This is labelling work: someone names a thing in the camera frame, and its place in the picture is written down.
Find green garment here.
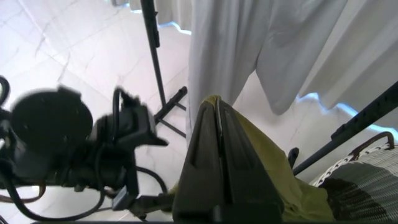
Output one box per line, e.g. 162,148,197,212
169,94,336,222

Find white curtain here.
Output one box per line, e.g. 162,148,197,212
110,0,398,131

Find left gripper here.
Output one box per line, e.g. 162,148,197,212
58,145,175,220

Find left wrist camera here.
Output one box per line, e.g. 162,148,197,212
88,88,169,150

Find white laundry basket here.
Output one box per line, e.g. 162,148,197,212
310,131,398,222

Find black cable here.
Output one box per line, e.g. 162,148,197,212
111,88,124,142
0,166,169,222

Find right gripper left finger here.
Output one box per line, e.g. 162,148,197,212
172,99,224,222

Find pale grey shorts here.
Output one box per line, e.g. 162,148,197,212
185,0,349,144

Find black clothes rack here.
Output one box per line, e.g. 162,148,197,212
139,0,398,177

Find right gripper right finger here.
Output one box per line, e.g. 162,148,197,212
221,101,284,222

